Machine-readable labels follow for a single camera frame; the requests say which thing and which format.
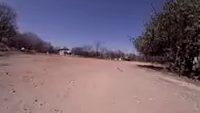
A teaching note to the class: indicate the distant row of bare trees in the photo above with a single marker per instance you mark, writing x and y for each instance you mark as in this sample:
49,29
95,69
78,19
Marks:
98,52

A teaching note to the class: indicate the reddish dirt road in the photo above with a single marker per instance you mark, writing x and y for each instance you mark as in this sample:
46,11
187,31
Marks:
95,92

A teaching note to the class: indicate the white building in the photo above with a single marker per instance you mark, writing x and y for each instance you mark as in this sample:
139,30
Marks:
65,51

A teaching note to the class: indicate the bare trees and brush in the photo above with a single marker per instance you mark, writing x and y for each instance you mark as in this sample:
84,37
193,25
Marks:
9,33

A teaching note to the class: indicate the green bushy trees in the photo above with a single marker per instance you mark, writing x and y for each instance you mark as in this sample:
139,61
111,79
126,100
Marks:
183,34

